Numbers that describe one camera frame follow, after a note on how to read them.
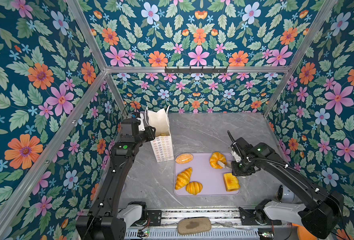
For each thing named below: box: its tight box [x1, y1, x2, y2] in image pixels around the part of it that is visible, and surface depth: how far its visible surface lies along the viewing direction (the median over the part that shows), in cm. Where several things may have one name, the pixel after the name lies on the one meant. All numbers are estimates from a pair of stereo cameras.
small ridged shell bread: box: [185, 181, 203, 196], surface depth 82 cm
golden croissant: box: [175, 167, 193, 190], surface depth 85 cm
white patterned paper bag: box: [145, 105, 174, 163], surface depth 87 cm
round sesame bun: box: [175, 153, 194, 164], surface depth 92 cm
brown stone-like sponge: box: [177, 217, 212, 235], surface depth 70 cm
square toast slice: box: [223, 173, 241, 192], surface depth 83 cm
